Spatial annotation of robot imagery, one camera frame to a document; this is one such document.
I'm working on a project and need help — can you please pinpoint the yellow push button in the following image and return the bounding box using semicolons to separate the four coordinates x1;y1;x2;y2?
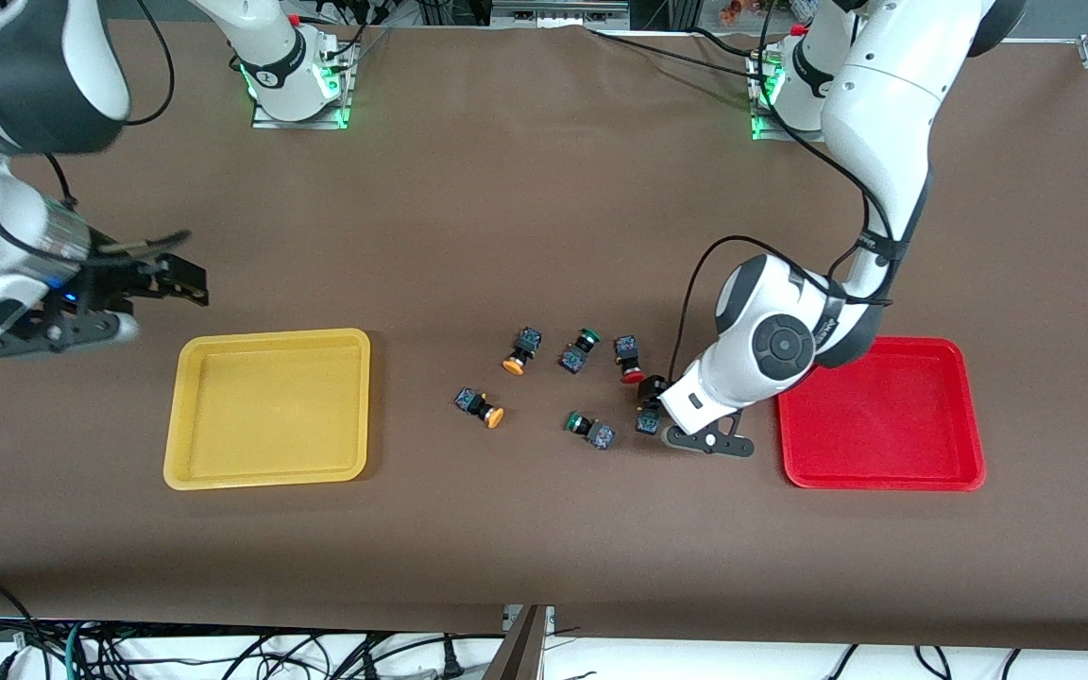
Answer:
453;386;505;430
502;327;545;376

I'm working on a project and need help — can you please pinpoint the green push button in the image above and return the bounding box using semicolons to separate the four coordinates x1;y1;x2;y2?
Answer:
564;411;617;451
559;327;602;375

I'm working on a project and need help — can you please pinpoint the brown table cover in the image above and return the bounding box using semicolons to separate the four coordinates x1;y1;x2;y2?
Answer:
0;19;1088;653

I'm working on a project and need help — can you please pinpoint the red plastic tray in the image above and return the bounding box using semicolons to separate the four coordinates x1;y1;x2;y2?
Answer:
776;335;987;492

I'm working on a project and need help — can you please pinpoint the yellow plastic tray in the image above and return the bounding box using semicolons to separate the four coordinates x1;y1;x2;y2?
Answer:
162;328;372;492

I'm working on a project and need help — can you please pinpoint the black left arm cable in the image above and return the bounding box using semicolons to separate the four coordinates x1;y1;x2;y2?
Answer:
669;0;894;379

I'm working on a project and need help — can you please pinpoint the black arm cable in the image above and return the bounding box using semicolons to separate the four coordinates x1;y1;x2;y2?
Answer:
669;0;894;379
0;0;194;256

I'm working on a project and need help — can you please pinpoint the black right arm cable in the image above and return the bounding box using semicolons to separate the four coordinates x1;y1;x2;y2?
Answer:
0;0;194;256

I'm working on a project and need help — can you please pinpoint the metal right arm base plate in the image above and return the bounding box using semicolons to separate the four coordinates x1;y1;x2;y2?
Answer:
251;42;358;130

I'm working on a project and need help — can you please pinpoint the white mounting bracket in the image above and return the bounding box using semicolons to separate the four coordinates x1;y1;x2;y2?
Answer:
503;604;556;636

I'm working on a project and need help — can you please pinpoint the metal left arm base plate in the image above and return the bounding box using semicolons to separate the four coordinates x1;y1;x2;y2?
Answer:
748;52;828;145

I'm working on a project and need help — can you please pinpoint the grey metal post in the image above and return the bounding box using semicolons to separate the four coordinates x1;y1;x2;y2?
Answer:
483;604;550;680

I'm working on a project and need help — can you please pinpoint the long black table cable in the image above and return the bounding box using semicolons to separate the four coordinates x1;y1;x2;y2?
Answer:
586;26;772;77

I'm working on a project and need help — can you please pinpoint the teal cable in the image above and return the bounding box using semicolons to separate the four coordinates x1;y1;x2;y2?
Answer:
65;619;92;680

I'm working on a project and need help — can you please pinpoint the aluminium frame profile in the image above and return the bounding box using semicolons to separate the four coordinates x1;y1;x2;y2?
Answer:
490;0;632;29

